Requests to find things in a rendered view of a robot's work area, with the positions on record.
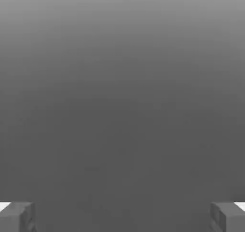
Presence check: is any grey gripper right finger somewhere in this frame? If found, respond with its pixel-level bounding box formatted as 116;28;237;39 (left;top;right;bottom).
209;201;245;232

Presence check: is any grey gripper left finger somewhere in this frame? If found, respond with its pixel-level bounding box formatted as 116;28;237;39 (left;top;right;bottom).
0;201;36;232

